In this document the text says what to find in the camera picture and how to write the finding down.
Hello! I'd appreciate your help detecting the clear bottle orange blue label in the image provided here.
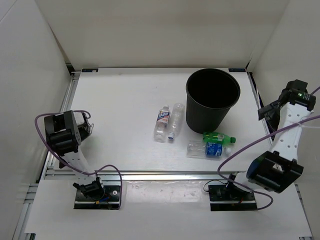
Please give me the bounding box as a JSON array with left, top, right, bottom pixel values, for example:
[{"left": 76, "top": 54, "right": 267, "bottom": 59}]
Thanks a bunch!
[{"left": 153, "top": 105, "right": 171, "bottom": 143}]

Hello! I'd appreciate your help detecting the black plastic waste bin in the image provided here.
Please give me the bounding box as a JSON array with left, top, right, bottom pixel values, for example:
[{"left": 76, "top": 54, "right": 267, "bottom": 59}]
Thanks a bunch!
[{"left": 185, "top": 68, "right": 241, "bottom": 134}]

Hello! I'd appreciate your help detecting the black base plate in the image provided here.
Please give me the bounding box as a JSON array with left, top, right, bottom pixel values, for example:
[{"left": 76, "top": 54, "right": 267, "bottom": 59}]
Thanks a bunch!
[
  {"left": 208, "top": 184, "right": 258, "bottom": 212},
  {"left": 73, "top": 185, "right": 121, "bottom": 210}
]

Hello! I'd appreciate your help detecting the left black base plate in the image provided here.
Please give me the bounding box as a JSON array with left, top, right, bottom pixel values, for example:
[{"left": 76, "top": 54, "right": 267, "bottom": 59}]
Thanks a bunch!
[{"left": 73, "top": 185, "right": 121, "bottom": 210}]

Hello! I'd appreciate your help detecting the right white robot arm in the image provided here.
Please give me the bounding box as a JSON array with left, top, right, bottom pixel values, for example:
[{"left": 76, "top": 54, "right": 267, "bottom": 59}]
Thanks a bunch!
[{"left": 224, "top": 79, "right": 316, "bottom": 200}]

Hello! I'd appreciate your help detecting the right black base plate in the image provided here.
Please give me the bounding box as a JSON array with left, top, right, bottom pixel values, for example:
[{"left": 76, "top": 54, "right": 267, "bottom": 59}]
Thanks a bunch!
[{"left": 208, "top": 184, "right": 258, "bottom": 212}]

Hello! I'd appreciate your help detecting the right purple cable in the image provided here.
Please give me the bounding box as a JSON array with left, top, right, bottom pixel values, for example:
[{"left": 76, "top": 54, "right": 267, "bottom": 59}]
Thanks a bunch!
[{"left": 217, "top": 86, "right": 320, "bottom": 210}]

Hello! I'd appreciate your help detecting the green plastic bottle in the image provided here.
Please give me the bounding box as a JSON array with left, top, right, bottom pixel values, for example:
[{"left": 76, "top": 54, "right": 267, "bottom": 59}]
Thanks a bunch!
[{"left": 203, "top": 132, "right": 236, "bottom": 146}]

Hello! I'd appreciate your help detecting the purple cable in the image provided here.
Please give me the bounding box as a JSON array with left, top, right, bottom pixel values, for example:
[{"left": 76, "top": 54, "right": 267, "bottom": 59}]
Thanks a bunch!
[
  {"left": 217, "top": 86, "right": 320, "bottom": 210},
  {"left": 34, "top": 110, "right": 124, "bottom": 210}
]

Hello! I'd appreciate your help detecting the clear bottle blue cap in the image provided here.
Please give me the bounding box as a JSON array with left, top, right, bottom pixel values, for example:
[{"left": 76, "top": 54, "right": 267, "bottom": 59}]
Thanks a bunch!
[{"left": 167, "top": 103, "right": 185, "bottom": 142}]

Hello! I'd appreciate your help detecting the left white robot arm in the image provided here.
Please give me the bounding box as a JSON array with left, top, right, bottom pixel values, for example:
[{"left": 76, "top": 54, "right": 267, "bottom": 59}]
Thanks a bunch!
[{"left": 44, "top": 110, "right": 105, "bottom": 201}]

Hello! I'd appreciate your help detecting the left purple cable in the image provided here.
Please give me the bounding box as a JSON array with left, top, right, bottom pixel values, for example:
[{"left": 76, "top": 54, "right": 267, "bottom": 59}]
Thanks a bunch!
[{"left": 34, "top": 110, "right": 124, "bottom": 210}]

